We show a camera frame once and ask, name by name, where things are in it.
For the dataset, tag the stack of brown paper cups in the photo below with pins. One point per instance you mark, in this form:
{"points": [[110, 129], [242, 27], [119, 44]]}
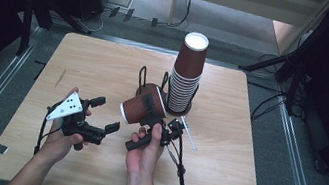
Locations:
{"points": [[189, 63]]}

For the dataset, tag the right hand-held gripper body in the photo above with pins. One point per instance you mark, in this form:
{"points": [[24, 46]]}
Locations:
{"points": [[171, 132]]}

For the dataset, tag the black metal stand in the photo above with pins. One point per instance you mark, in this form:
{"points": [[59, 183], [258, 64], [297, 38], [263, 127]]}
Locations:
{"points": [[293, 90], [25, 32]]}

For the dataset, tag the single brown ribbed paper cup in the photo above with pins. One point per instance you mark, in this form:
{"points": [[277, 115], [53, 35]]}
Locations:
{"points": [[134, 109]]}

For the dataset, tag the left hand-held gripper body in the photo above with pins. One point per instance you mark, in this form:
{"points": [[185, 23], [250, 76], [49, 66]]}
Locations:
{"points": [[79, 127]]}

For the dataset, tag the person's right hand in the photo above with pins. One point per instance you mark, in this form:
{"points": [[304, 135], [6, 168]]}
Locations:
{"points": [[144, 160]]}

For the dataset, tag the person's left hand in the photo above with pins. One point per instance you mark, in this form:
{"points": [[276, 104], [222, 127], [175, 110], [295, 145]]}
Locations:
{"points": [[59, 146]]}

